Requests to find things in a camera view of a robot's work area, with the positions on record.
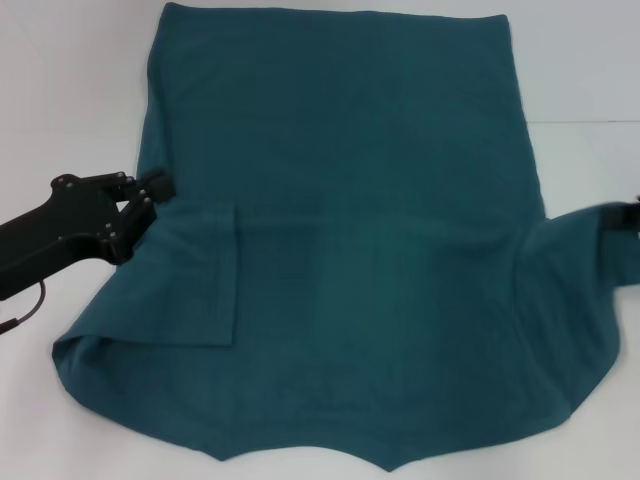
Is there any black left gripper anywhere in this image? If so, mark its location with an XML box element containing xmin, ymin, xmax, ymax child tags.
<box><xmin>0</xmin><ymin>169</ymin><xmax>177</xmax><ymax>302</ymax></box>

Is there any blue shirt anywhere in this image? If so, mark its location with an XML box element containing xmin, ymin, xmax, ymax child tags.
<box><xmin>51</xmin><ymin>2</ymin><xmax>640</xmax><ymax>459</ymax></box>

